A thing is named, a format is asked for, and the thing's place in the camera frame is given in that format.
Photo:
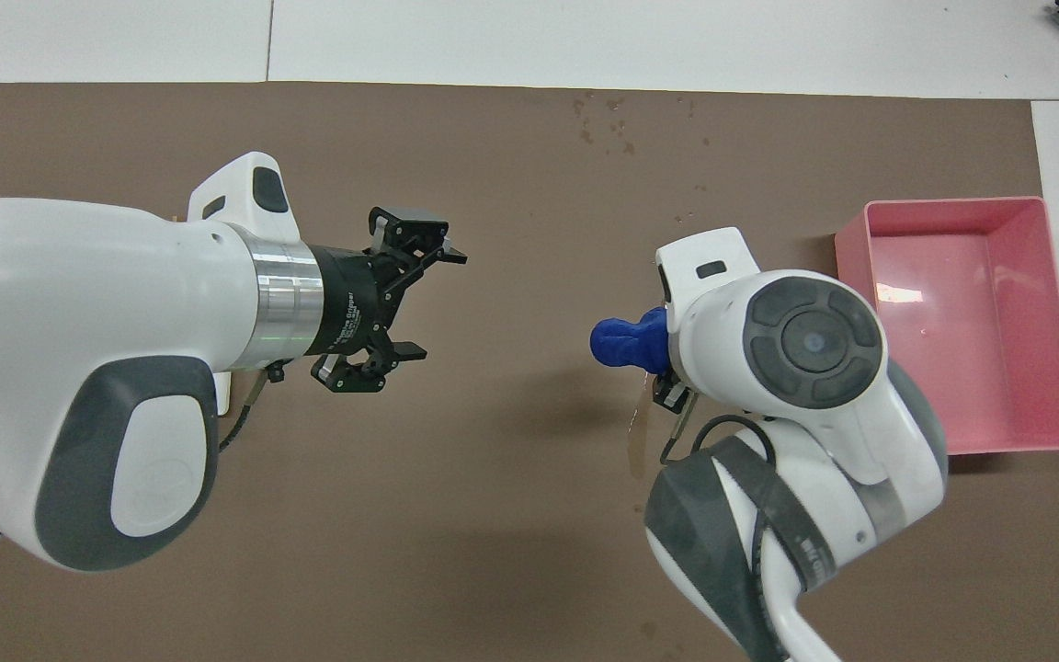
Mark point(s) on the brown table mat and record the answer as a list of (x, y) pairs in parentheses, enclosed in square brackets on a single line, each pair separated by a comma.
[(511, 515)]

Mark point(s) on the white rack with wooden rods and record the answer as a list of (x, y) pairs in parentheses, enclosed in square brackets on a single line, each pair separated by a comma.
[(223, 395)]

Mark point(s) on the water puddle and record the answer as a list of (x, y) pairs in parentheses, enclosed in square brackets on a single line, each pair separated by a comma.
[(637, 441)]

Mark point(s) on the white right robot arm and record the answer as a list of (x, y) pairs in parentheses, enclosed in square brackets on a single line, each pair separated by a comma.
[(814, 349)]

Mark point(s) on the blue towel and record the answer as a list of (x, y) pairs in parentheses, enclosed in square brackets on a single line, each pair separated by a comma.
[(626, 340)]

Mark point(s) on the pink plastic bin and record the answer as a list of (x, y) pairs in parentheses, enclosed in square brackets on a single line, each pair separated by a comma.
[(980, 368)]

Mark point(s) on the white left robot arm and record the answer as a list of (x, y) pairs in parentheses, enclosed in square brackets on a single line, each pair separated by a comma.
[(79, 368)]

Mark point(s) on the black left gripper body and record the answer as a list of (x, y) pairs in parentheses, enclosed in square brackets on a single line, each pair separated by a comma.
[(350, 303)]

